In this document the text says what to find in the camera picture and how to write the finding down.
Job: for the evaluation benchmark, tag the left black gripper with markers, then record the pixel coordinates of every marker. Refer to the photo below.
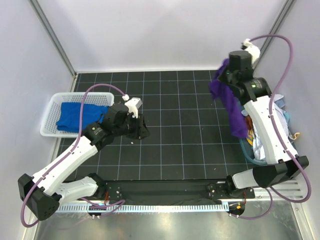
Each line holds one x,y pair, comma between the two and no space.
140,129

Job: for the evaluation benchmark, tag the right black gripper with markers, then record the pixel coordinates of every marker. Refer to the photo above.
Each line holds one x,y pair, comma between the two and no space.
222,74

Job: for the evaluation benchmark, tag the purple towel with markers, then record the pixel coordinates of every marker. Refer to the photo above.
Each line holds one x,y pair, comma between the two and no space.
217,89

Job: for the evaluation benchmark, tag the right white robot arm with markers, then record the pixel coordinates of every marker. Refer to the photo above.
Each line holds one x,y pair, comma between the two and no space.
283,163

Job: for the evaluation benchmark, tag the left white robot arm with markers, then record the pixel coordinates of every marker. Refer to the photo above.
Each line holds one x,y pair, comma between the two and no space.
44,191

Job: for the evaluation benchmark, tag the brown cloth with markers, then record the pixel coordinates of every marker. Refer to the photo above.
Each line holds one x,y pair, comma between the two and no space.
249,122

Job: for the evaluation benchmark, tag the yellow patterned cloth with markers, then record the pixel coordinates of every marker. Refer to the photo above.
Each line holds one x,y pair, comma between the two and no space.
250,137

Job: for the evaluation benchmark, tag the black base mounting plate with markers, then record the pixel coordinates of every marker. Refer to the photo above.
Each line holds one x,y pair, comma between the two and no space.
170,192

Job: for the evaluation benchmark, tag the teal translucent laundry basket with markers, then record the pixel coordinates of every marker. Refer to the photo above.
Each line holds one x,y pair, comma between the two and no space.
249,153

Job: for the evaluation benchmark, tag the white cloth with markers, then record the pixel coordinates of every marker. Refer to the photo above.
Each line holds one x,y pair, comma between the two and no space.
280,117

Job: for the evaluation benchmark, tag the white perforated plastic basket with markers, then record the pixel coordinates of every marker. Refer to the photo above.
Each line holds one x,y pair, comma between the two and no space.
62,116

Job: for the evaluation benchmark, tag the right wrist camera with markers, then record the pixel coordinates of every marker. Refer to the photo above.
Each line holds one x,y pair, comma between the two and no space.
252,49

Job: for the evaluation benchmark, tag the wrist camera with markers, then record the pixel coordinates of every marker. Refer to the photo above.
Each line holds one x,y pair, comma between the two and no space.
252,49
133,104

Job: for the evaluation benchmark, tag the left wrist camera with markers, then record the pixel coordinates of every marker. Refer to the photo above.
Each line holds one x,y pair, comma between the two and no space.
133,104

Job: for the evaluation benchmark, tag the slotted white cable duct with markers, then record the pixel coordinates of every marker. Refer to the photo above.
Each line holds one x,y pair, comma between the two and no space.
85,207

